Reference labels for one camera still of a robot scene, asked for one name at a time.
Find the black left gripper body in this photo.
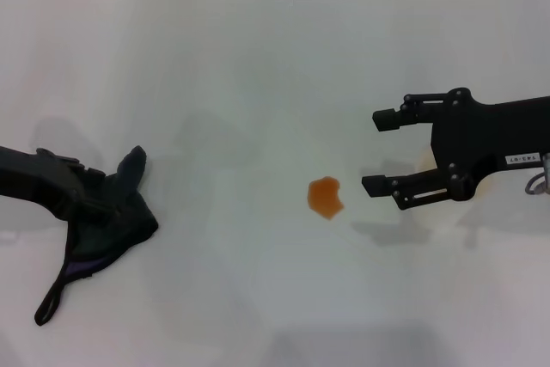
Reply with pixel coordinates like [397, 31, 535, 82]
[0, 145, 83, 223]

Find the grey right gripper cable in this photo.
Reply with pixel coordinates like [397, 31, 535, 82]
[526, 172, 547, 194]

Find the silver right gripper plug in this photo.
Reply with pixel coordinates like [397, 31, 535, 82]
[539, 152, 550, 193]

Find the dark blue rag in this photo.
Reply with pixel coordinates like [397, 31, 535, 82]
[34, 145, 159, 327]

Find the orange-brown liquid stain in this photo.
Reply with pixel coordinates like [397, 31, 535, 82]
[307, 176, 346, 222]

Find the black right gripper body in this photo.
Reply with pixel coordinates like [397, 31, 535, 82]
[429, 88, 550, 203]

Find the white paper cup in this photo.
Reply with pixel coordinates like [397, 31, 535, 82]
[414, 148, 495, 230]

